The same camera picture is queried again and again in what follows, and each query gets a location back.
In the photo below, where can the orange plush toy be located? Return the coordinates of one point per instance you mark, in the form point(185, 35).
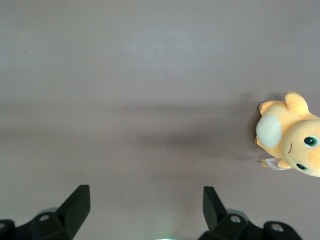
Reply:
point(292, 130)

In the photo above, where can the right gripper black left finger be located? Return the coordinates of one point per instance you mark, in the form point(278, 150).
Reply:
point(72, 215)

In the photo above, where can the paper tag on plush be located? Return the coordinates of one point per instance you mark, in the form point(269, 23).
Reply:
point(271, 163)

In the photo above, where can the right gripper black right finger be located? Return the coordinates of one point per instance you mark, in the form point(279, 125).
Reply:
point(215, 215)

